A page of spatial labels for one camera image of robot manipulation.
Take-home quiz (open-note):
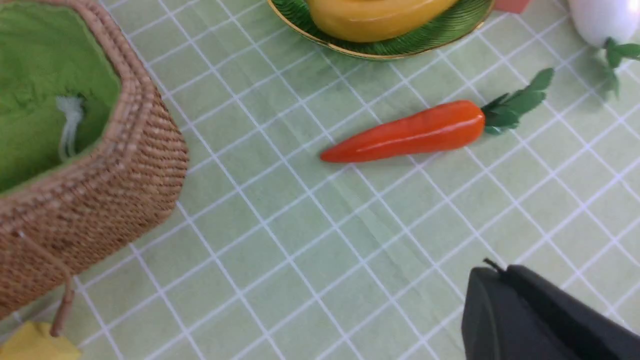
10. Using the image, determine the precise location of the green checkered tablecloth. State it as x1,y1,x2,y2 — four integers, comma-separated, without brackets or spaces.
0,0,640,360

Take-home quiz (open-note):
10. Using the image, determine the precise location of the white radish toy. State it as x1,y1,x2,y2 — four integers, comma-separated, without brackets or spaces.
567,0,640,98

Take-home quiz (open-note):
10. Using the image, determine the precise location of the yellow banana toy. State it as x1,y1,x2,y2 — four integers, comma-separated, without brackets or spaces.
306,0,457,43

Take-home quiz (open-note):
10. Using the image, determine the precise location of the yellow foam block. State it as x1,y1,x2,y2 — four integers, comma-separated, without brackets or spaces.
0,321,82,360

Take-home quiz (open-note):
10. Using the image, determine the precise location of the salmon foam cube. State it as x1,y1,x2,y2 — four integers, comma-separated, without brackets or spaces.
494,0,531,14

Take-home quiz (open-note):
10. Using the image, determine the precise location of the orange carrot toy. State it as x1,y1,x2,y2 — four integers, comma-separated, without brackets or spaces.
320,68,555,164

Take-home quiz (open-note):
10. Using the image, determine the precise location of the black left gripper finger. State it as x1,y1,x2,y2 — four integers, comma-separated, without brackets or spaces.
461,259,640,360

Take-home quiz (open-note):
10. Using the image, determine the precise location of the woven wicker basket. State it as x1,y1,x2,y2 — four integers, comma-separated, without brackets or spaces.
1,0,189,318

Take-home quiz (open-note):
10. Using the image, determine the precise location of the green leaf-shaped glass plate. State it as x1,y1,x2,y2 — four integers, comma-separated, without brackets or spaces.
267,0,495,61

